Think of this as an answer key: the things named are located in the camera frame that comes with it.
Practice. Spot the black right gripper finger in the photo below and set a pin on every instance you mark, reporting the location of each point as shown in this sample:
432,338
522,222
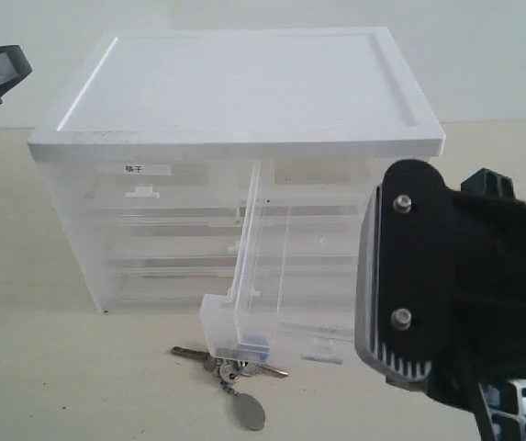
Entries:
490,184

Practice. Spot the clear middle wide drawer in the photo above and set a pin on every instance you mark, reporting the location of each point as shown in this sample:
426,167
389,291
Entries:
167,233

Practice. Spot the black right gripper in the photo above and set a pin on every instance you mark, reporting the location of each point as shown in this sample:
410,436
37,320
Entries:
500,401

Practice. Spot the key bunch with blue tag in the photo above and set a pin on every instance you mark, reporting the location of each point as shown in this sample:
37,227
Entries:
229,365

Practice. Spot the clear wide drawer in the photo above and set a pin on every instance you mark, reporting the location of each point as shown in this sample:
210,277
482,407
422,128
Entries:
167,233
163,280

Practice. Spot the clear bottom wide drawer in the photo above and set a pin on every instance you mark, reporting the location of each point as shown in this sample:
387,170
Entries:
163,280

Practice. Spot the white plastic drawer cabinet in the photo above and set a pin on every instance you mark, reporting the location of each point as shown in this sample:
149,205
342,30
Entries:
260,95

